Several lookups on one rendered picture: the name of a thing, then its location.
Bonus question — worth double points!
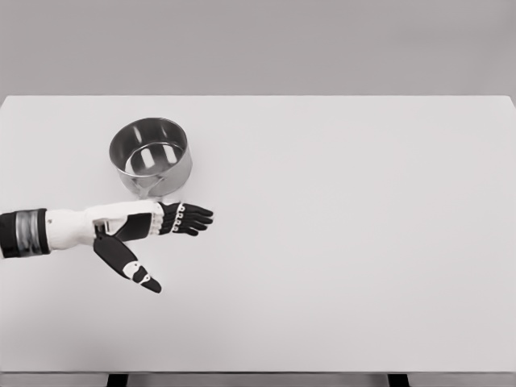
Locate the silver metal pot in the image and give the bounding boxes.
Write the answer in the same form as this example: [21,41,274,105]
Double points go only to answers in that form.
[108,116,194,199]

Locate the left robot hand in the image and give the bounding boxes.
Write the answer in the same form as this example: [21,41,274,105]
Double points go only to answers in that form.
[83,200,214,294]

